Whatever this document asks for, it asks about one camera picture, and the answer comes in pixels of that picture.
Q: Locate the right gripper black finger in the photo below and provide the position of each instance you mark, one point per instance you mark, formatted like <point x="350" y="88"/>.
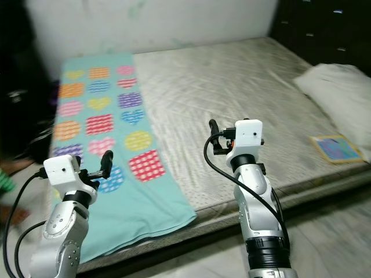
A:
<point x="215" y="133"/>

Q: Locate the yellow bordered blue board book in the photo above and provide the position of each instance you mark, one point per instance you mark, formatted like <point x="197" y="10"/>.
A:
<point x="337" y="149"/>

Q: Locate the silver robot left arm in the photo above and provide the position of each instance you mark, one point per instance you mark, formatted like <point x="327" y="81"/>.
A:
<point x="61" y="243"/>

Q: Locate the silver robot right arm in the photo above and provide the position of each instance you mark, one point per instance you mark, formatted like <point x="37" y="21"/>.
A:
<point x="264" y="220"/>

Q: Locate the white quilted mattress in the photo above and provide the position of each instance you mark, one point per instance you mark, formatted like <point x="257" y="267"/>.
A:
<point x="220" y="92"/>

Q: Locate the teal blanket with colourful shapes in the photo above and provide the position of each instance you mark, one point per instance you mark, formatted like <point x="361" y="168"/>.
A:
<point x="151" y="214"/>

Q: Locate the green plastic stool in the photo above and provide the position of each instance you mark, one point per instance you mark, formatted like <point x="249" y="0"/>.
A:
<point x="6" y="184"/>

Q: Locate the person in black shorts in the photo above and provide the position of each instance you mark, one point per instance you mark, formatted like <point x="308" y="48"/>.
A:
<point x="11" y="214"/>

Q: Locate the white pillow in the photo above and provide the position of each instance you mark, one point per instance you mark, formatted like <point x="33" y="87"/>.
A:
<point x="336" y="92"/>

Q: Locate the black tufted headboard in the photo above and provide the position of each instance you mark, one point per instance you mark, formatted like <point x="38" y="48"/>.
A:
<point x="319" y="29"/>

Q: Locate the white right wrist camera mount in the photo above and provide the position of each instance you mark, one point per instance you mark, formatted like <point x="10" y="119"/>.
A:
<point x="246" y="139"/>

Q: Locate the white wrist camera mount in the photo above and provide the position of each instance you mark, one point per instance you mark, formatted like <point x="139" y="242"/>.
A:
<point x="246" y="139"/>
<point x="64" y="172"/>

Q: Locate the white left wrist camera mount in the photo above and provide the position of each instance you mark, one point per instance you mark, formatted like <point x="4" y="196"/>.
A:
<point x="64" y="172"/>

